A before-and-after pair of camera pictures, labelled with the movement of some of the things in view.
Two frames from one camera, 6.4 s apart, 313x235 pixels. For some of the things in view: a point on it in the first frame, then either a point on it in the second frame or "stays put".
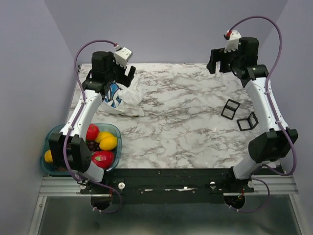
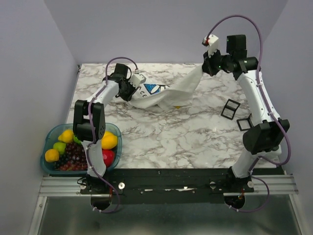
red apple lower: (104, 159) stays put
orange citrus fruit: (48, 156) stays put
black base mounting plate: (169, 186) stays put
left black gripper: (127, 79) -> (128, 97)
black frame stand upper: (230, 108) stays put
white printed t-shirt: (120, 100) -> (177, 95)
